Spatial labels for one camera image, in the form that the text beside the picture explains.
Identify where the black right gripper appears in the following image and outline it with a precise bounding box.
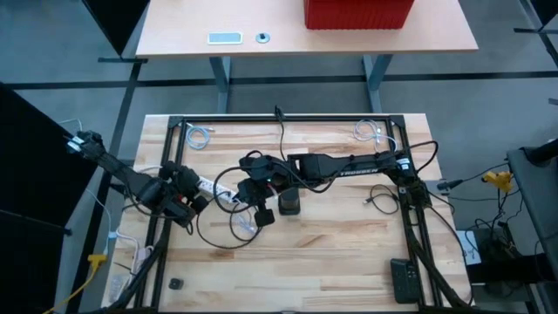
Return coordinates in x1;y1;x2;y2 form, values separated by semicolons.
237;153;291;204

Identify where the white power strip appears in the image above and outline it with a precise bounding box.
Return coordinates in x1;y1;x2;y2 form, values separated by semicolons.
196;177;240;204

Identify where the light blue USB cable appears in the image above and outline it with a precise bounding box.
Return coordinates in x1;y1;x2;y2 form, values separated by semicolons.
185;123;214;151

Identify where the pale lilac USB cable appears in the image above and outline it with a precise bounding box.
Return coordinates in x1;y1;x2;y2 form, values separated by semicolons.
230;213;258;239

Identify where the white USB cable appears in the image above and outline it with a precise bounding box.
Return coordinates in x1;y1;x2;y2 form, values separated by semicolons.
352;119;398;157

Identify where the clear plastic bag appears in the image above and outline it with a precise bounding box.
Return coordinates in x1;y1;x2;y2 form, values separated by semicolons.
105;272;131;305

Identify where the beige desk with grey legs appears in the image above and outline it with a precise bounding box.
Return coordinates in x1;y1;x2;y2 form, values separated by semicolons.
133;0;480;114

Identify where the large black partition panel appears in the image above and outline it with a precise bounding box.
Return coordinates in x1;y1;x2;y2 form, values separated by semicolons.
0;80;104;314

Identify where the red plastic bin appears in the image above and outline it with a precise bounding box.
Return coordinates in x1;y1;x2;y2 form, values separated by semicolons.
303;0;416;31

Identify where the black cylindrical connector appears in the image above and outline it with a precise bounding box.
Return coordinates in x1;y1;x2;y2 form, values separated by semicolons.
437;178;466;191

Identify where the white paper label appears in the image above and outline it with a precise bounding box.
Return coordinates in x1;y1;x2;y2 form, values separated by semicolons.
455;229;481;266

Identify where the yellow clamp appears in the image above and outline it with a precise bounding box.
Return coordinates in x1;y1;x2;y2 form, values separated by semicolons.
481;170;514;194

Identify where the black equipment base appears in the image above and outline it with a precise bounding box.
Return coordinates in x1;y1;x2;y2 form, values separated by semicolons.
455;226;558;284

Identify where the grey cart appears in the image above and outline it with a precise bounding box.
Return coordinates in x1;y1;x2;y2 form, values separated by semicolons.
507;146;558;280

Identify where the black pole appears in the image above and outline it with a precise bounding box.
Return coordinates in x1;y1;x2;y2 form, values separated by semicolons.
521;138;558;165

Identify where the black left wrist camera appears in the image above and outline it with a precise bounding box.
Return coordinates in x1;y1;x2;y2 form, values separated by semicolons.
191;195;210;215

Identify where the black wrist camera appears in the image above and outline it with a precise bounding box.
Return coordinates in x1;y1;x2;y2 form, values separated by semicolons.
254;208;276;229
191;195;210;215

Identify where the black tower power cord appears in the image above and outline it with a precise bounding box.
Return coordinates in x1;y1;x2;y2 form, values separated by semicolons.
272;104;289;162

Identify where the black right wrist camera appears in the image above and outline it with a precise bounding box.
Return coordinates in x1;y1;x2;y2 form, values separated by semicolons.
254;208;276;229

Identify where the white power strip cord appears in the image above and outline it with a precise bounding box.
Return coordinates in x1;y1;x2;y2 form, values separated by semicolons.
106;165;201;280

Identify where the black aluminium rig frame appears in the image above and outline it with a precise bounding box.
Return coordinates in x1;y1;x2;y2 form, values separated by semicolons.
130;113;441;314

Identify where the thin white floor cable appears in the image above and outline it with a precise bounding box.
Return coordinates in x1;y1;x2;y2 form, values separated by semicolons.
58;117;113;256

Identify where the thin black USB cable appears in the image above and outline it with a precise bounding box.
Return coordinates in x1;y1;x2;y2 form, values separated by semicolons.
364;183;400;215

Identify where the yellow connector with cable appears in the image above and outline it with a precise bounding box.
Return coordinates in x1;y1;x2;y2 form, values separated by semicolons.
43;254;108;314

